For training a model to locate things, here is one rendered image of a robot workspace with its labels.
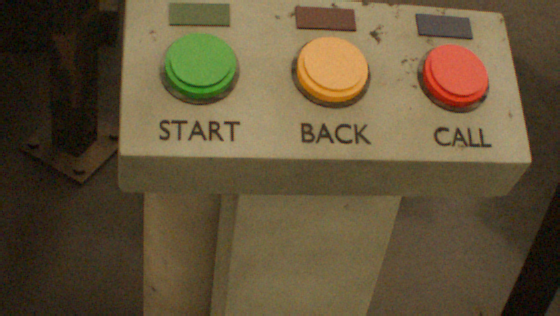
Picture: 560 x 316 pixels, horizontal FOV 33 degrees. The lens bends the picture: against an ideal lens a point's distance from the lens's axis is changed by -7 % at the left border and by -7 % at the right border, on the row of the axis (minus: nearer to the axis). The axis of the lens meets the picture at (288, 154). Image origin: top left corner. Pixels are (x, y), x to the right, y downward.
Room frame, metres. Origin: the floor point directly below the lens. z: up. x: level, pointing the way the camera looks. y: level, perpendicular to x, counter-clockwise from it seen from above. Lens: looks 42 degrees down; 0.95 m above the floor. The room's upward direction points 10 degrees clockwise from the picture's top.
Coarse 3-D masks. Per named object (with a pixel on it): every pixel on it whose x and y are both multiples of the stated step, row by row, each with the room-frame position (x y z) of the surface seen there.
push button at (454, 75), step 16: (448, 48) 0.48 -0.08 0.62; (464, 48) 0.49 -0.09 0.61; (432, 64) 0.47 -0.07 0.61; (448, 64) 0.47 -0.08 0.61; (464, 64) 0.47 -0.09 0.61; (480, 64) 0.48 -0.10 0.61; (432, 80) 0.46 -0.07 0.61; (448, 80) 0.46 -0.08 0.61; (464, 80) 0.46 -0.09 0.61; (480, 80) 0.46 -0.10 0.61; (448, 96) 0.45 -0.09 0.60; (464, 96) 0.45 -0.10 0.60; (480, 96) 0.46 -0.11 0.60
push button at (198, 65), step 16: (176, 48) 0.44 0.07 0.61; (192, 48) 0.44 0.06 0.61; (208, 48) 0.44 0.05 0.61; (224, 48) 0.45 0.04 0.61; (176, 64) 0.43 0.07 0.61; (192, 64) 0.43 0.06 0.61; (208, 64) 0.43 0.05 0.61; (224, 64) 0.44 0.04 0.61; (176, 80) 0.42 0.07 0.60; (192, 80) 0.42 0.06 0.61; (208, 80) 0.42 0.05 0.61; (224, 80) 0.43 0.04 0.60; (192, 96) 0.42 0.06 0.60; (208, 96) 0.42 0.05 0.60
